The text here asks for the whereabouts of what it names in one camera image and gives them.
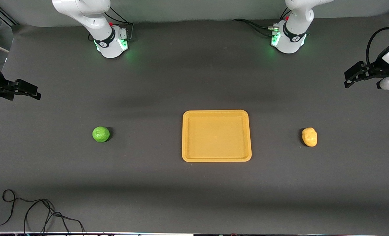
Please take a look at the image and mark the yellow potato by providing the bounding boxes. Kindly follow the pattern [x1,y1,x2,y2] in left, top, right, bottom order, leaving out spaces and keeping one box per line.
[302,128,317,147]

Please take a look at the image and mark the yellow plastic tray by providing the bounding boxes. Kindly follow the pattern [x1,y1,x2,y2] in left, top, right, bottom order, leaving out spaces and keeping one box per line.
[182,110,252,163]

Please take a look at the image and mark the dark grey table mat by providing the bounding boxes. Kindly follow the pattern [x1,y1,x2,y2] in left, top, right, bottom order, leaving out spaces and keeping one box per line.
[0,13,389,234]

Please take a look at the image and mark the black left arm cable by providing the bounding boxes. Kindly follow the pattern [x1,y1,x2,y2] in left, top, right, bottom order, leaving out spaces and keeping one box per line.
[366,27,389,66]

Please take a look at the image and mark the dark aluminium frame profile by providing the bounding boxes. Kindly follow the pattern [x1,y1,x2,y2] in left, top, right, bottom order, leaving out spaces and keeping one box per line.
[0,5,19,27]

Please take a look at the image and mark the thin black loose cable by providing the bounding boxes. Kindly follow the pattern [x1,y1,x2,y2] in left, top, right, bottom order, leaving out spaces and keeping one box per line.
[0,189,85,234]

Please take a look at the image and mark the black left arm base cables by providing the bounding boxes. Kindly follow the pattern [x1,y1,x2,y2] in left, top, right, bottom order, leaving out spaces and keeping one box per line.
[233,7,292,36]

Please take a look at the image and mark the black arm base cables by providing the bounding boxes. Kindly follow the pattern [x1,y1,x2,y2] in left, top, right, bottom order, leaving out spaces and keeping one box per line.
[233,7,292,36]
[89,8,134,42]

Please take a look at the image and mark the black right arm base cables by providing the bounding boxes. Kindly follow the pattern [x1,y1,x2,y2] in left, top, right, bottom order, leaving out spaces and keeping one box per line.
[89,8,134,42]

